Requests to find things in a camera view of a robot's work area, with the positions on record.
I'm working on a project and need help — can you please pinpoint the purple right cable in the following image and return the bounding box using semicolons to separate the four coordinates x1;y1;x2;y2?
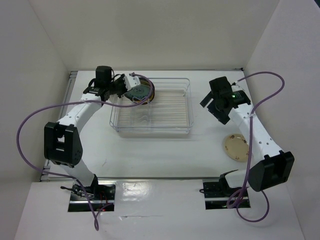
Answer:
226;71;286;223

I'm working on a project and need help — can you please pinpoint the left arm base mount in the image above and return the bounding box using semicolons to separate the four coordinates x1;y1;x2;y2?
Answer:
60;183;116;213

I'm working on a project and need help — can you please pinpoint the white wire dish rack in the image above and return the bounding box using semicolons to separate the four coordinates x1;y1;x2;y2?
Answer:
108;77;195;133

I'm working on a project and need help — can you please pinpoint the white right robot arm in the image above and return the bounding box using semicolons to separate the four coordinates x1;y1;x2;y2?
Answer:
200;76;295;197

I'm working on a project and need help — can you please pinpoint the beige plate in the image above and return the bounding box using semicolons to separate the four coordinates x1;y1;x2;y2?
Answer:
223;133;249;163

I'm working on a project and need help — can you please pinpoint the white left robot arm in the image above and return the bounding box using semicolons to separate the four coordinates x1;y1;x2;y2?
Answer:
44;66;131;200

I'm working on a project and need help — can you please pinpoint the teal blue floral plate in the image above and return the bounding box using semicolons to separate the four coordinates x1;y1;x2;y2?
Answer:
124;84;151;103
139;77;155;102

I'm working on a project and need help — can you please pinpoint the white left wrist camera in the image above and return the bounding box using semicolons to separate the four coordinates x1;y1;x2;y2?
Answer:
123;74;141;91

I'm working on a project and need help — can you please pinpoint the yellow patterned plate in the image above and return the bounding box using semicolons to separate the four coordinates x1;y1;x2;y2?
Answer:
132;79;155;105

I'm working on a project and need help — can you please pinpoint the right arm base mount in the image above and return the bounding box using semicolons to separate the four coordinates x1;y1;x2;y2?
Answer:
199;178;241;210

